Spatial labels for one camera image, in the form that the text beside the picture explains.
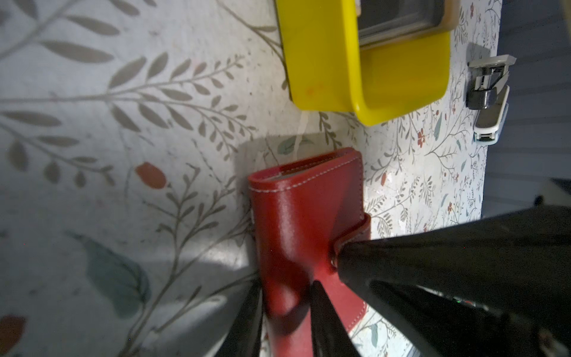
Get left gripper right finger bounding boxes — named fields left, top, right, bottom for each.
left=310, top=281, right=361, bottom=357

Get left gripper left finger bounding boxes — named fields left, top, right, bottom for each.
left=215, top=281, right=263, bottom=357

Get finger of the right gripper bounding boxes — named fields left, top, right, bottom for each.
left=356, top=281, right=544, bottom=356
left=338, top=206, right=570, bottom=339

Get yellow plastic card tray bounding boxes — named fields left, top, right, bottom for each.
left=276, top=1, right=451, bottom=126

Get stack of cards in tray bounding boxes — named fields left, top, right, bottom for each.
left=355, top=0, right=460, bottom=48

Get small white grey device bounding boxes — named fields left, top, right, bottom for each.
left=474, top=86, right=511, bottom=146

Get beige stapler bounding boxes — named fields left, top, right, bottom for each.
left=466, top=54, right=517, bottom=110

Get floral table mat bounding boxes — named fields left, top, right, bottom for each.
left=1, top=1, right=502, bottom=356

